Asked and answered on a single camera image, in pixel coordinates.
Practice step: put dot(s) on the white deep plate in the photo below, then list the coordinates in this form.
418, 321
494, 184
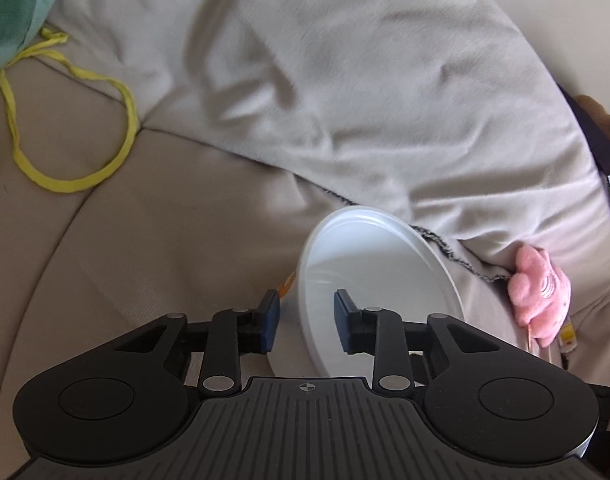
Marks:
385, 260

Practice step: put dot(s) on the brown furry object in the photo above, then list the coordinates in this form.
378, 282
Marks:
605, 112

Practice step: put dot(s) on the teal plush cushion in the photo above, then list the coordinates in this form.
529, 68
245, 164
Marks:
10, 5

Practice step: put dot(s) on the beige sofa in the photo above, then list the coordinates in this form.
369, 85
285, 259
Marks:
150, 240

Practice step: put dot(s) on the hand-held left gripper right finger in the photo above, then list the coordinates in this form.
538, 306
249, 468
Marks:
341, 322

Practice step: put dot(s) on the yellow and white tag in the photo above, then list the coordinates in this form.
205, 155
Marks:
568, 341

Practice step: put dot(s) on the grey blanket with stitched edge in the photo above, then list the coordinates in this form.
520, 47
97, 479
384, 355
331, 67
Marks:
360, 90

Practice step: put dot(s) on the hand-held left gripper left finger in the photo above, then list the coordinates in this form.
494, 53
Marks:
269, 321

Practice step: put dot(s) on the pink plush toy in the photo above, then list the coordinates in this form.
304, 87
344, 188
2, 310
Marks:
537, 295

